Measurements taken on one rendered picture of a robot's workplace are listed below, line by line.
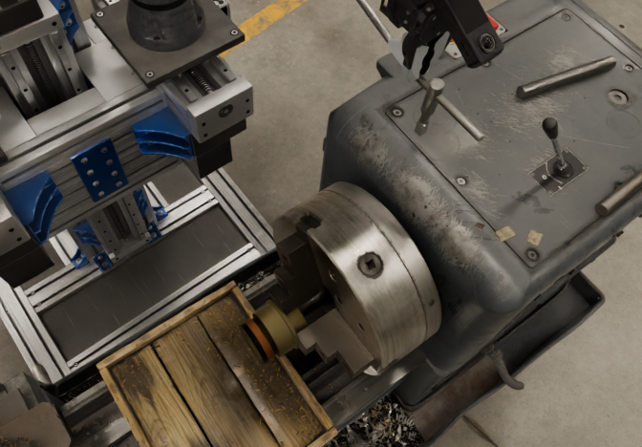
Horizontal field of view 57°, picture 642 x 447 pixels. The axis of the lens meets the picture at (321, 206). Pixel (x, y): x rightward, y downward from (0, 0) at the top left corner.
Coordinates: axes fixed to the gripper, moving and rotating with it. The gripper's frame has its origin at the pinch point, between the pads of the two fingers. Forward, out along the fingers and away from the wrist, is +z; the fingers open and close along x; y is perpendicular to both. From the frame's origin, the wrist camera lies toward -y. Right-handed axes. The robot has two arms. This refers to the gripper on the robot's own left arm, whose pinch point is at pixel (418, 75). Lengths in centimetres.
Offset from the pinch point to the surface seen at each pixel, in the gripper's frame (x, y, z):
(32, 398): 72, 8, 45
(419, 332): 16.6, -26.5, 24.4
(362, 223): 16.2, -9.5, 14.2
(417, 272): 13.6, -20.1, 16.5
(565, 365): -61, -55, 138
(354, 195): 13.2, -4.3, 16.0
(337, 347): 27.7, -20.0, 27.7
